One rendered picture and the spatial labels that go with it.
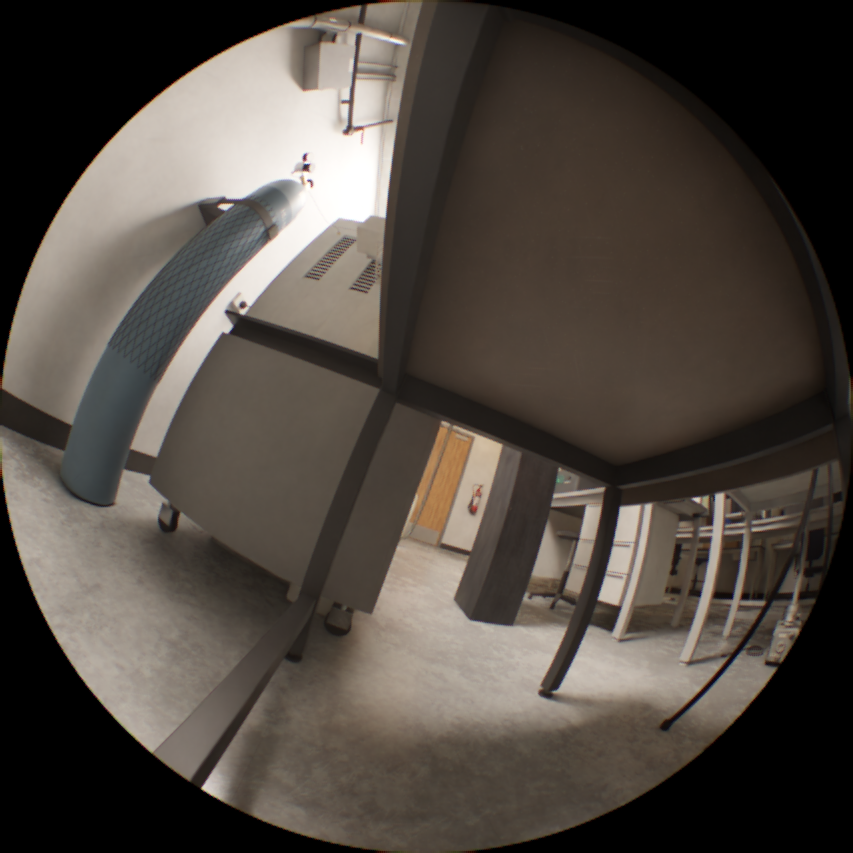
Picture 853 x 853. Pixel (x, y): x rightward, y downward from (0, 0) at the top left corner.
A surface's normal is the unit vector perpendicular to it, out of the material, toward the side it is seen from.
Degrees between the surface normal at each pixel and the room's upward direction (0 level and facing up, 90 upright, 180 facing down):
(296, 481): 90
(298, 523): 90
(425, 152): 180
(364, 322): 90
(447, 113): 180
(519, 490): 90
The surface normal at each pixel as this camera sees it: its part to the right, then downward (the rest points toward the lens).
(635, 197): -0.32, 0.89
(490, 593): 0.14, -0.29
